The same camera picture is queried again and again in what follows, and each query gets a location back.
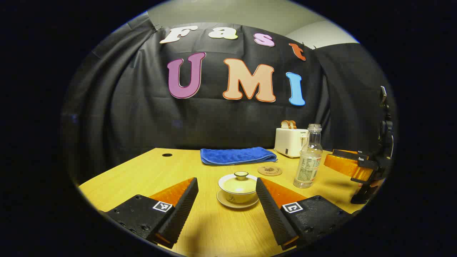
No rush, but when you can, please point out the white teacup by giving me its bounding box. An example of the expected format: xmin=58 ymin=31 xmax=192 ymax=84
xmin=223 ymin=192 xmax=255 ymax=204

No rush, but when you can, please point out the white saucer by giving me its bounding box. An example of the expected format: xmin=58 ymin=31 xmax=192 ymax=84
xmin=216 ymin=189 xmax=260 ymax=209

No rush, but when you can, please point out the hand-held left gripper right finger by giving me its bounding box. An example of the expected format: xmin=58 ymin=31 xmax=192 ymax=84
xmin=256 ymin=177 xmax=354 ymax=250

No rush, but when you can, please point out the blue folded towel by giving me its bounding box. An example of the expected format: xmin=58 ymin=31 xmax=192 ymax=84
xmin=200 ymin=147 xmax=278 ymax=166

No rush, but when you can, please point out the clear glass water bottle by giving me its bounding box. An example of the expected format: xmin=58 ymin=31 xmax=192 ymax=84
xmin=293 ymin=124 xmax=323 ymax=189

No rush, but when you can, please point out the white toaster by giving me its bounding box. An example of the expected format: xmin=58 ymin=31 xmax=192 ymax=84
xmin=274 ymin=128 xmax=309 ymax=158

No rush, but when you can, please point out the round wooden coaster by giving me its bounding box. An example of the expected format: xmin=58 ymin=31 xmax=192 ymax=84
xmin=257 ymin=166 xmax=283 ymax=177

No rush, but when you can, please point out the black backdrop cloth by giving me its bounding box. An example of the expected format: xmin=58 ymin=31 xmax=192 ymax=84
xmin=61 ymin=11 xmax=397 ymax=186

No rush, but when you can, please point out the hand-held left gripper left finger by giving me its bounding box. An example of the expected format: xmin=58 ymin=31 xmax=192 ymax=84
xmin=102 ymin=177 xmax=199 ymax=249

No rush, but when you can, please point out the white teacup lid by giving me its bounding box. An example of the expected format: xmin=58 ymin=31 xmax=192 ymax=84
xmin=218 ymin=171 xmax=258 ymax=195

